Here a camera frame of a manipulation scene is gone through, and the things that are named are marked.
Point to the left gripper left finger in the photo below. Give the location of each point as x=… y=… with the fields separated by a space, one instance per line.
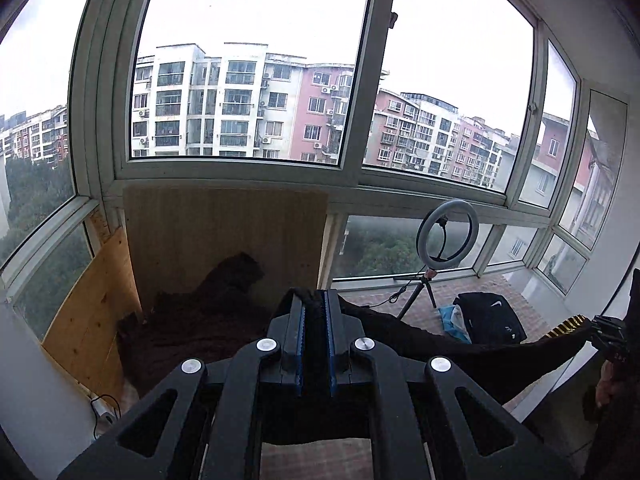
x=287 y=327

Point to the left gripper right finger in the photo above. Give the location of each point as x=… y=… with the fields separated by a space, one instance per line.
x=340 y=368

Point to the dark brown clothes pile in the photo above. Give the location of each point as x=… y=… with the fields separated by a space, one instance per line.
x=210 y=324

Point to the folded black clothes stack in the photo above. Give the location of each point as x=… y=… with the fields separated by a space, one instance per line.
x=489 y=318

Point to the person's right hand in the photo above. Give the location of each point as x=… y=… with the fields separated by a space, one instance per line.
x=608 y=386

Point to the blue plastic bag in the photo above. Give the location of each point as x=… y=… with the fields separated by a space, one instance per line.
x=453 y=323

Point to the pink plaid mat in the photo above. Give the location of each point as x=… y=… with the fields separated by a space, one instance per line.
x=347 y=458

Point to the large wooden board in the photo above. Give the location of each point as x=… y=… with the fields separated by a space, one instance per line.
x=177 y=234

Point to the white power strip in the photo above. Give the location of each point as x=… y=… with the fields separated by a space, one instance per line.
x=103 y=410

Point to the small wooden board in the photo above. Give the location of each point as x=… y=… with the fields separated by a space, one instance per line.
x=82 y=336

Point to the white ring light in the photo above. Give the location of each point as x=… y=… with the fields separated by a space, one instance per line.
x=447 y=235

